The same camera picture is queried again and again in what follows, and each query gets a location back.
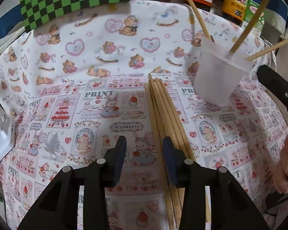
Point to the single wooden chopstick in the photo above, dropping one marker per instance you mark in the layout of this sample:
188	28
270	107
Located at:
268	49
194	9
252	19

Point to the printed tablecloth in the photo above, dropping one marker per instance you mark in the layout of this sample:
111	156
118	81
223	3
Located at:
86	52

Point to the translucent plastic cup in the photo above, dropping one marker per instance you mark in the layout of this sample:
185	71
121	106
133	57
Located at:
218	81

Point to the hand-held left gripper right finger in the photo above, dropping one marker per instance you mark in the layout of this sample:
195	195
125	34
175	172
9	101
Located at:
169	158

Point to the person's right hand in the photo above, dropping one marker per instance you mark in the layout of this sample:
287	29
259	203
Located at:
284	170

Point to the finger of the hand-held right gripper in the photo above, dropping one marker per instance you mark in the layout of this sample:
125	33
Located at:
283	91

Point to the green checkered box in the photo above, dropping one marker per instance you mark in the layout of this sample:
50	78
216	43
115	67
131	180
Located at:
62	2

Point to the green milk carton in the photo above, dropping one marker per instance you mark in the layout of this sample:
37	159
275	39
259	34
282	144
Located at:
248	10

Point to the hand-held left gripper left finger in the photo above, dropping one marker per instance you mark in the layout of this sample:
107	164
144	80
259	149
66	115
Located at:
120	158

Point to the pile of wooden chopsticks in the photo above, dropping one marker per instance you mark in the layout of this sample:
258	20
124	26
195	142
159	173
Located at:
163	115

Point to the dark bottle with yellow label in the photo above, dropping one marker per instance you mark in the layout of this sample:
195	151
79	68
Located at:
235	4

